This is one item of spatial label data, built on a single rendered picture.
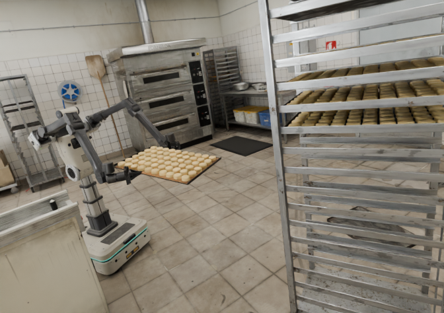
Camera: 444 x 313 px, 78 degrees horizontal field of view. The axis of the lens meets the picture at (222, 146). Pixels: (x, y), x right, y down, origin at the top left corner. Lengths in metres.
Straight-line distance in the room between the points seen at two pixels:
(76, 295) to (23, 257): 0.40
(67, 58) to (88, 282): 4.57
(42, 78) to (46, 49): 0.52
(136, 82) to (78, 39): 1.47
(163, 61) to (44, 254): 4.05
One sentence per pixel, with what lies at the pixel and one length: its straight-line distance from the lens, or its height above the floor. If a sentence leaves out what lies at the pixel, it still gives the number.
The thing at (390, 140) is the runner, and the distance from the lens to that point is 1.57.
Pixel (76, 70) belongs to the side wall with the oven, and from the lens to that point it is 5.93.
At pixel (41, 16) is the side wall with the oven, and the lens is 6.02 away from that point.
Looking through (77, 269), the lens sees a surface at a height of 0.51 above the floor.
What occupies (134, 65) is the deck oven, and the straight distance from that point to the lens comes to 5.09.
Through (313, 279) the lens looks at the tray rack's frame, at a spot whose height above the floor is 0.15.
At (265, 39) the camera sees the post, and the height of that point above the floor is 1.59.
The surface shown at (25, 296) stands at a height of 0.52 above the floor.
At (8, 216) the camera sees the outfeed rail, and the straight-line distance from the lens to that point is 2.08.
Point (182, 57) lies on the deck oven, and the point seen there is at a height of 1.72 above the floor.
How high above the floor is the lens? 1.54
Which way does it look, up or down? 17 degrees down
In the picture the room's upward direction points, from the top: 9 degrees counter-clockwise
